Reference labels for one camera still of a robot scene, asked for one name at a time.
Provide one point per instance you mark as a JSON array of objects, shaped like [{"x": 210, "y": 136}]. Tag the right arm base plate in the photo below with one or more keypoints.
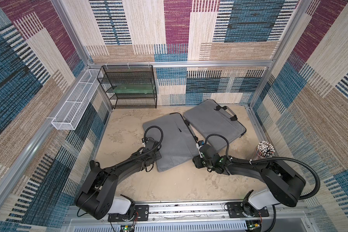
[{"x": 240, "y": 210}]

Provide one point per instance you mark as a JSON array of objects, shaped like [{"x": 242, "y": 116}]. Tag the green board on shelf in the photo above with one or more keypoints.
[{"x": 132, "y": 89}]

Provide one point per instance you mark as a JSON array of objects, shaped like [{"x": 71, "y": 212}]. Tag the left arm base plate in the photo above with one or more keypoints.
[{"x": 136, "y": 212}]

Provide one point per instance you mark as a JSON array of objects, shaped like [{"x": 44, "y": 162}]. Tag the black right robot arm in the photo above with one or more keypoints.
[{"x": 283, "y": 184}]

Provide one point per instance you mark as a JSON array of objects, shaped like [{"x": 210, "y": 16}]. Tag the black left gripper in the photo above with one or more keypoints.
[{"x": 158, "y": 155}]

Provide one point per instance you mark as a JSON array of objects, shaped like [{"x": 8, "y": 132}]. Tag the grey laptop bag with handles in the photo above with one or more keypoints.
[{"x": 210, "y": 118}]

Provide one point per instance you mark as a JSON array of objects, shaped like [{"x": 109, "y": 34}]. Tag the grey zippered laptop sleeve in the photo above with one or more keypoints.
[{"x": 179, "y": 141}]

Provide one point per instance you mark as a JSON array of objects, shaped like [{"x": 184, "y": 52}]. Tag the black wire mesh shelf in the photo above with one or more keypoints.
[{"x": 114, "y": 75}]

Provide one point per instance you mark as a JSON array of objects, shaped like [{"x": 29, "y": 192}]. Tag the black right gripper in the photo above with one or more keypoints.
[{"x": 198, "y": 161}]

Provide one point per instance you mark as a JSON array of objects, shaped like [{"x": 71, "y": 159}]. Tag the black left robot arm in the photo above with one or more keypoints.
[{"x": 97, "y": 193}]

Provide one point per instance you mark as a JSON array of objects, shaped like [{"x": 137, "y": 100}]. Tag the cup of coloured pencils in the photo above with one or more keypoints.
[{"x": 264, "y": 150}]

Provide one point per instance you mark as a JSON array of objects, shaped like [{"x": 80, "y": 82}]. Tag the white wire mesh basket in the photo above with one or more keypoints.
[{"x": 71, "y": 112}]

